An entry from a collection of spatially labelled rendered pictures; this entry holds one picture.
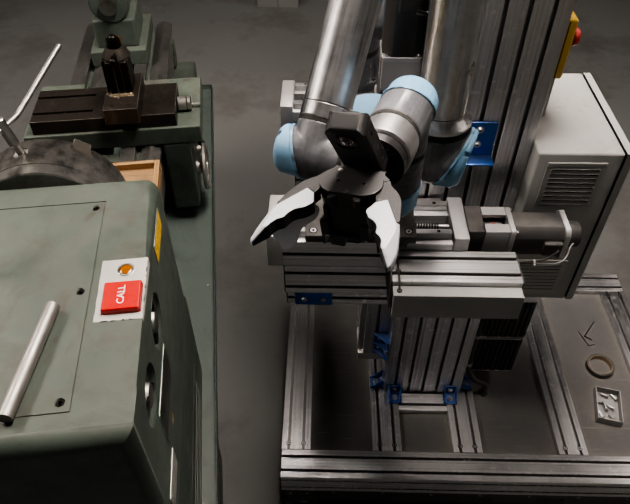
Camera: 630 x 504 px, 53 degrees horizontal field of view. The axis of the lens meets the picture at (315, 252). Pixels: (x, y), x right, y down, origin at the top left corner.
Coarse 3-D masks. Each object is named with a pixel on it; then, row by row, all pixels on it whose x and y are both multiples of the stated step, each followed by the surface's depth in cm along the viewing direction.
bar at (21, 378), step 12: (48, 312) 97; (36, 324) 95; (48, 324) 95; (36, 336) 93; (36, 348) 92; (24, 360) 90; (36, 360) 91; (24, 372) 89; (12, 384) 87; (24, 384) 88; (12, 396) 86; (0, 408) 85; (12, 408) 85; (0, 420) 85; (12, 420) 85
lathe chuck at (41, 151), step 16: (32, 144) 134; (48, 144) 134; (64, 144) 135; (0, 160) 134; (16, 160) 131; (32, 160) 130; (48, 160) 130; (64, 160) 132; (80, 160) 134; (96, 160) 138; (96, 176) 134; (112, 176) 140
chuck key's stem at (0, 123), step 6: (0, 120) 126; (0, 126) 126; (6, 126) 127; (6, 132) 128; (12, 132) 129; (6, 138) 128; (12, 138) 129; (12, 144) 129; (18, 144) 131; (18, 150) 131
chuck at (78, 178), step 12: (12, 168) 129; (24, 168) 128; (36, 168) 128; (48, 168) 129; (60, 168) 130; (0, 180) 127; (12, 180) 127; (24, 180) 128; (36, 180) 128; (48, 180) 128; (60, 180) 129; (72, 180) 129; (84, 180) 131; (96, 180) 134
